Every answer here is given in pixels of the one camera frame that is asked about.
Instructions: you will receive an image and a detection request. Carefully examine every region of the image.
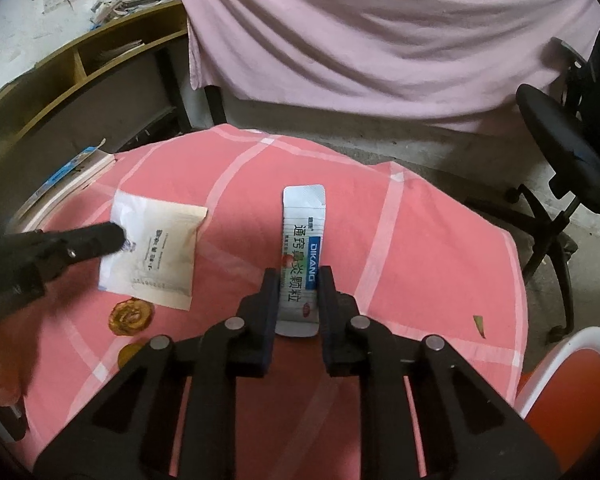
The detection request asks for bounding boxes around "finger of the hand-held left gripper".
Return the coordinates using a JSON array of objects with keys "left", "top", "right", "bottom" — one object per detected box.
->
[{"left": 35, "top": 222, "right": 127, "bottom": 281}]

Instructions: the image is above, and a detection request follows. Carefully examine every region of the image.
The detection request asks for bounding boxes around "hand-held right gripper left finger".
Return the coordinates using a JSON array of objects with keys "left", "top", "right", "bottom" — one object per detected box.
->
[{"left": 32, "top": 267, "right": 283, "bottom": 480}]

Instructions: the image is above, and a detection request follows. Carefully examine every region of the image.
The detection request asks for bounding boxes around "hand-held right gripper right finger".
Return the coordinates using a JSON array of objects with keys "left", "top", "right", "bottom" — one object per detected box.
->
[{"left": 319, "top": 266, "right": 563, "bottom": 480}]

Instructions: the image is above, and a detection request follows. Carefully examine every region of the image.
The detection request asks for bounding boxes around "white blue stick sachet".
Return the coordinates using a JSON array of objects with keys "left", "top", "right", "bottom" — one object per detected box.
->
[{"left": 275, "top": 185, "right": 327, "bottom": 337}]

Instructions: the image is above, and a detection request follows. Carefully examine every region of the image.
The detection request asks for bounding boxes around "white square paper sachet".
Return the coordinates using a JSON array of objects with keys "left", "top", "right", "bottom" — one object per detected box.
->
[{"left": 98, "top": 191, "right": 209, "bottom": 311}]

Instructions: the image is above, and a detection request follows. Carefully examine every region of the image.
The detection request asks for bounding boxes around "white basin with red inside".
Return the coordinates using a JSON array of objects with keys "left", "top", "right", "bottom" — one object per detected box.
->
[{"left": 514, "top": 326, "right": 600, "bottom": 441}]

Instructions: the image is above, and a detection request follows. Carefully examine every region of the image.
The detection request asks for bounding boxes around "person's left hand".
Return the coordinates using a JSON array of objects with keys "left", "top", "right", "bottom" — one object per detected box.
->
[{"left": 0, "top": 305, "right": 37, "bottom": 407}]

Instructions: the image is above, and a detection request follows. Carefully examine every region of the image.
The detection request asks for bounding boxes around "blue cartoon children's book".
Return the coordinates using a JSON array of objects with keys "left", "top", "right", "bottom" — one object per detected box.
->
[{"left": 17, "top": 142, "right": 116, "bottom": 231}]

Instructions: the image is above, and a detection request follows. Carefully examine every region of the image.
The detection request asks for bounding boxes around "dried fruit slice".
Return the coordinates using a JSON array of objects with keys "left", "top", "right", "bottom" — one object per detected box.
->
[{"left": 107, "top": 300, "right": 154, "bottom": 335}]

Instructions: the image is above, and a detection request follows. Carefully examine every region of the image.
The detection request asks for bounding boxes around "brown dried fruit piece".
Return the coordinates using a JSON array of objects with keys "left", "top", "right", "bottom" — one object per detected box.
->
[{"left": 118, "top": 342, "right": 142, "bottom": 368}]

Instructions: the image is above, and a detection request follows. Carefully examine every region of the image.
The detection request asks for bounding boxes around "black metal stand leg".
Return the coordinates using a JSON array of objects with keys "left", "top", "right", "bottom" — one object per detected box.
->
[{"left": 204, "top": 85, "right": 227, "bottom": 127}]

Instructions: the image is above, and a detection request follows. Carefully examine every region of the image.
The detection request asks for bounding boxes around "wooden shelf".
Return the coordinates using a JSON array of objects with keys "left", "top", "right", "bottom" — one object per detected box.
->
[{"left": 0, "top": 0, "right": 191, "bottom": 161}]

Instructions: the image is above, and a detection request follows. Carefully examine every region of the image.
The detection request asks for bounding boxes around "pile of papers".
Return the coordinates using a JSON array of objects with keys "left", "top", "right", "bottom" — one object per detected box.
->
[{"left": 87, "top": 0, "right": 176, "bottom": 26}]

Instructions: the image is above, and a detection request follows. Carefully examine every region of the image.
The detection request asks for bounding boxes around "pink hanging sheet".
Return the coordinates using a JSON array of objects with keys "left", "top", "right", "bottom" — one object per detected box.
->
[{"left": 162, "top": 0, "right": 600, "bottom": 133}]

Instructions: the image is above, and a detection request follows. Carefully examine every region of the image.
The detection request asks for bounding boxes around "black office chair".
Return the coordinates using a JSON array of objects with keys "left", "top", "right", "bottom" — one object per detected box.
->
[{"left": 465, "top": 25, "right": 600, "bottom": 336}]

